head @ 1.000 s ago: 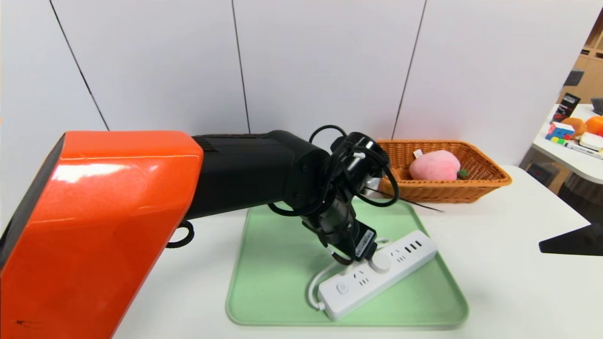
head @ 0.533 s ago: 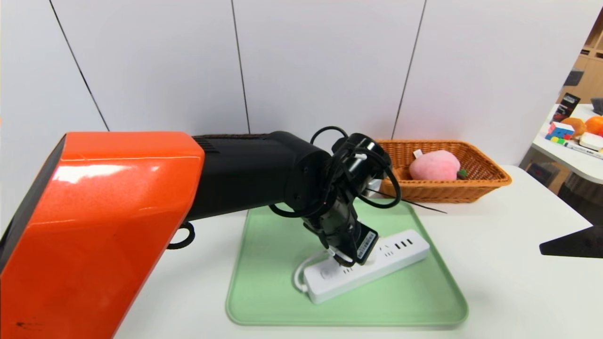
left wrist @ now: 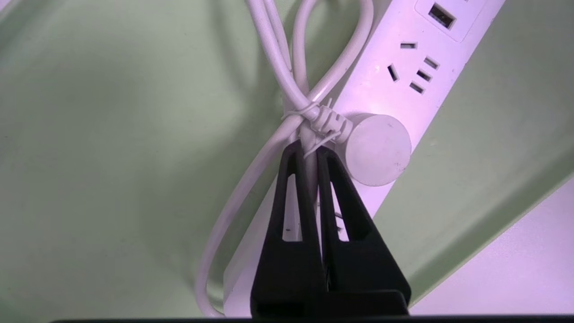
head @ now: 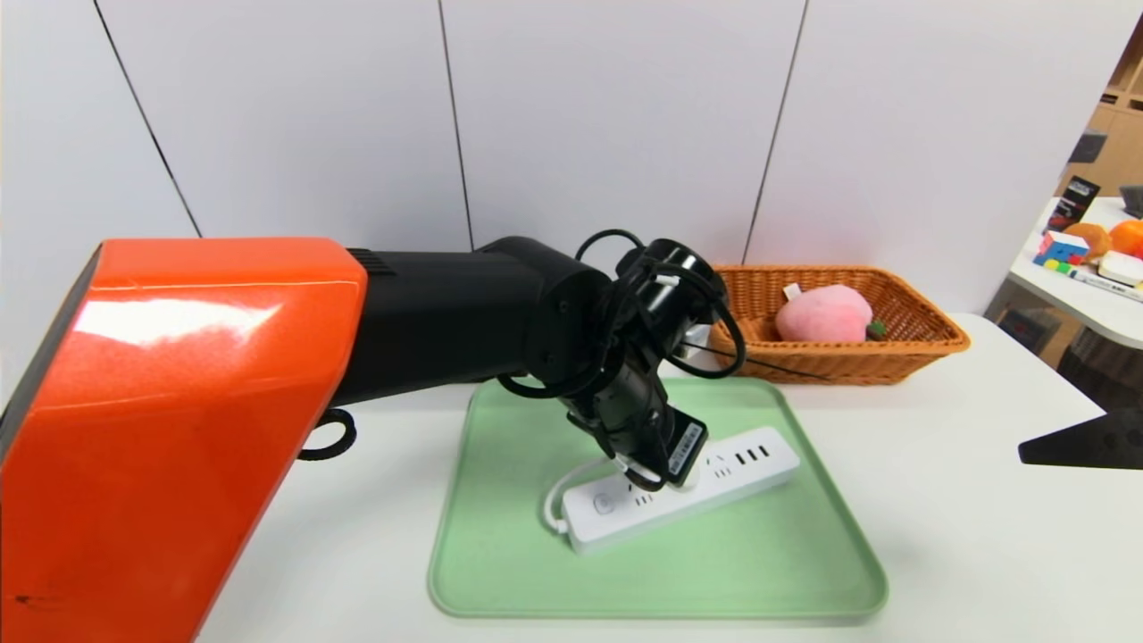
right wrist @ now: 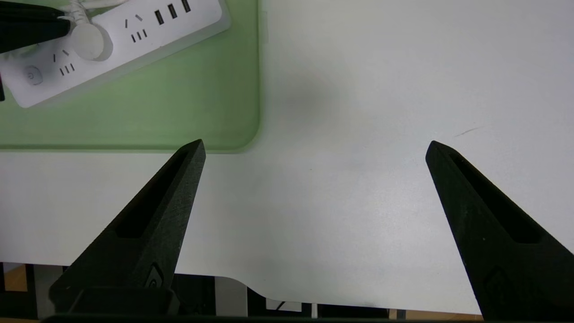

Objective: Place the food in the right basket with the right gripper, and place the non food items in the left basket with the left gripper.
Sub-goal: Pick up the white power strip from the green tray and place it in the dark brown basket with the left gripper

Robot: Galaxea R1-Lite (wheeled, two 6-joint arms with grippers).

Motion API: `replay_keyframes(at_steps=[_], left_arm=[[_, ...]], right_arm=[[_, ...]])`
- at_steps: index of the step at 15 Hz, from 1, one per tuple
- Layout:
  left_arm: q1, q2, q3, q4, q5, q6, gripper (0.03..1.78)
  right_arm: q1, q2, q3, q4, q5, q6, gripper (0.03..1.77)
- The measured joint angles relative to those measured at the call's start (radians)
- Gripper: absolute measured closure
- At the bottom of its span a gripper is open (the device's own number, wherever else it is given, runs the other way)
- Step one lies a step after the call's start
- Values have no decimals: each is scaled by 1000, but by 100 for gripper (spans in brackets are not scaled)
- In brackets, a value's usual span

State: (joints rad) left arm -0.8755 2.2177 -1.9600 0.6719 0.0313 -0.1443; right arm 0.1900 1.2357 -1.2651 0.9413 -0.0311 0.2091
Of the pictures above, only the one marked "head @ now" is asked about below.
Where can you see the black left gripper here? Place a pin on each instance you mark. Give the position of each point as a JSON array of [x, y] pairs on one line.
[[684, 452]]

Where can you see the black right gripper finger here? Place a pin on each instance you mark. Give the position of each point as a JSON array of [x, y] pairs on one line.
[[1107, 442]]

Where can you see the pink plush peach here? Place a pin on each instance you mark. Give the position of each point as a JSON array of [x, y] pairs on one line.
[[821, 314]]

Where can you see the black and orange left arm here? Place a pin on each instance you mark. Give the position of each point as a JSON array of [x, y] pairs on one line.
[[179, 402]]

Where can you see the orange wicker basket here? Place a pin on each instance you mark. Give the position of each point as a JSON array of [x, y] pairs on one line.
[[848, 362]]

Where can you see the white side table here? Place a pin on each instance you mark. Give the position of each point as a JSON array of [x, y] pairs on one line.
[[1112, 317]]

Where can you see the light green plastic tray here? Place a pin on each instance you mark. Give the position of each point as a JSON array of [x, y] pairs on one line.
[[768, 572]]

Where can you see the white marker pen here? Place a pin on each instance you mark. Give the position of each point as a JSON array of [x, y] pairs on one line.
[[1109, 286]]

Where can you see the small white box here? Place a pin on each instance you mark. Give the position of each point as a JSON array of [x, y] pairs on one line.
[[1120, 268]]

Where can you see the colourful puzzle cube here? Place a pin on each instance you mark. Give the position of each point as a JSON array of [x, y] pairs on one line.
[[1061, 250]]

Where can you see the orange toy bread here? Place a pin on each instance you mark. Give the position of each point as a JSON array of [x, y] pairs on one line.
[[1091, 237]]

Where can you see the orange fruit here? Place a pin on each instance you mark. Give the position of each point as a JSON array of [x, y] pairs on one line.
[[1129, 237]]

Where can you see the black standing card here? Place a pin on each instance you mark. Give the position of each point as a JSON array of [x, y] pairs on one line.
[[1072, 203]]

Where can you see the wooden shelf unit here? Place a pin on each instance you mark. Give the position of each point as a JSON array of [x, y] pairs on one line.
[[1121, 143]]

